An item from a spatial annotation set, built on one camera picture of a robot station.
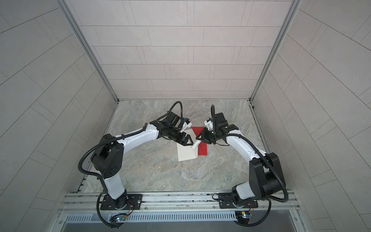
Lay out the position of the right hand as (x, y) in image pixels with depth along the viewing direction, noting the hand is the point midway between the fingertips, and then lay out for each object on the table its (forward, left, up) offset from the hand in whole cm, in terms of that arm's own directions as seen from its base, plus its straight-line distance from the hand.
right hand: (196, 138), depth 81 cm
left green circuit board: (-33, +38, -8) cm, 52 cm away
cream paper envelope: (-4, +4, +4) cm, 7 cm away
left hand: (0, +2, -1) cm, 3 cm away
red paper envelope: (0, -3, -10) cm, 11 cm away
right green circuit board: (-36, -19, -14) cm, 43 cm away
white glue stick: (-4, +1, 0) cm, 4 cm away
